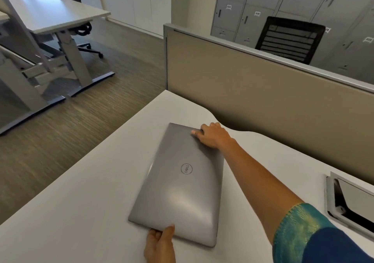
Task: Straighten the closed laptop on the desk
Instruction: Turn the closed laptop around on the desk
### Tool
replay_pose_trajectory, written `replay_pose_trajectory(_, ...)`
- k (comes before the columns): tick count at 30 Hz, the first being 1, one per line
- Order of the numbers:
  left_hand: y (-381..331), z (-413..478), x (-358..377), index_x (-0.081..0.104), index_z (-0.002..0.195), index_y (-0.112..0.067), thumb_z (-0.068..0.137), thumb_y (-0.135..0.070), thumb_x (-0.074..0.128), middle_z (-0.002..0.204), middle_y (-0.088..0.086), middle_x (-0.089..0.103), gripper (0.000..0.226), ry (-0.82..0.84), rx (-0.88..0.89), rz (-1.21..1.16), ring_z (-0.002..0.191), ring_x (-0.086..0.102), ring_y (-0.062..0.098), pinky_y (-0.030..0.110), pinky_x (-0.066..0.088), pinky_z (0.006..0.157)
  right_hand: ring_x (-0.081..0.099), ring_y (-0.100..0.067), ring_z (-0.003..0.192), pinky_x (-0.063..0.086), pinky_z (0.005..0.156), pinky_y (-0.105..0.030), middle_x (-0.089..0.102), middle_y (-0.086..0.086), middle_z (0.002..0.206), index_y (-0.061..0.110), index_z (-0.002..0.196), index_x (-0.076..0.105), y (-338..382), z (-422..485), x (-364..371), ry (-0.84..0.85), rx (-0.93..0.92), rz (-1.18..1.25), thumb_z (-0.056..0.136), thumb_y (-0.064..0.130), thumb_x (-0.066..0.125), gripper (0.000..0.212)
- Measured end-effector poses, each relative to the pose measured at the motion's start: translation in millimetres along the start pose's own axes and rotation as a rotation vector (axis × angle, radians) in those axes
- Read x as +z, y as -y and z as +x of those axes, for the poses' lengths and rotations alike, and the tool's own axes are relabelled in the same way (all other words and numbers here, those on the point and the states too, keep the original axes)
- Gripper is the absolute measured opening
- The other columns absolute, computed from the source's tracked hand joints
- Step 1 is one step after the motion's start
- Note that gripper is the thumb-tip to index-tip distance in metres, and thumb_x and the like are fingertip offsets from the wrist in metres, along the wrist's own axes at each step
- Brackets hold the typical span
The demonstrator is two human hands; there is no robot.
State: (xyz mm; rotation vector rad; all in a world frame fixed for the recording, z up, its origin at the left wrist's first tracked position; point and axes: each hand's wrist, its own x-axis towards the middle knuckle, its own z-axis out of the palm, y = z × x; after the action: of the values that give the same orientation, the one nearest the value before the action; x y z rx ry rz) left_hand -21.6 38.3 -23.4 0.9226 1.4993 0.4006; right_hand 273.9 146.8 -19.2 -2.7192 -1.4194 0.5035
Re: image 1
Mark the person's left hand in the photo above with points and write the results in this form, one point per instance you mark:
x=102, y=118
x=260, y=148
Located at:
x=159, y=248

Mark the person's right hand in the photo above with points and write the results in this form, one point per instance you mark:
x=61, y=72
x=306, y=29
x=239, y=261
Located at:
x=214, y=135

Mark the person's right thumb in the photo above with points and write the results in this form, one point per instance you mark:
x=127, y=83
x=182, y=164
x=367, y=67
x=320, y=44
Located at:
x=197, y=132

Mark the person's left thumb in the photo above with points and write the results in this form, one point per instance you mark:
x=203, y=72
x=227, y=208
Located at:
x=169, y=233

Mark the grey laptop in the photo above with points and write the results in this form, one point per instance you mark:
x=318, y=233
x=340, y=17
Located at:
x=178, y=189

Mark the person's right forearm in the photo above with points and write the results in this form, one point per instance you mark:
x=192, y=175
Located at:
x=257, y=184

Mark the beige desk partition panel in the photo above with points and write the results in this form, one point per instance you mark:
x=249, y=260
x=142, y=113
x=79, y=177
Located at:
x=263, y=96

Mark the black mesh office chair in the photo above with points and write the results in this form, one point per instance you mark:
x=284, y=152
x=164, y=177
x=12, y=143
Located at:
x=289, y=39

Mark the teal blue sleeve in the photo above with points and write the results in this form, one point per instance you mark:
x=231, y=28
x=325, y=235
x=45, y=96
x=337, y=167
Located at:
x=309, y=236

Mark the white cabinet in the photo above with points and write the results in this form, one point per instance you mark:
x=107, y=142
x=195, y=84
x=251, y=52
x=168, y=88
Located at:
x=134, y=0

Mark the black wheeled office chair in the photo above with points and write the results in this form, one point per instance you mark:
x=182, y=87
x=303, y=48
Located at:
x=79, y=29

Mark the white desk with grey legs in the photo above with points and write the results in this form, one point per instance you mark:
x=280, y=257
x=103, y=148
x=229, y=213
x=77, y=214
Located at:
x=43, y=11

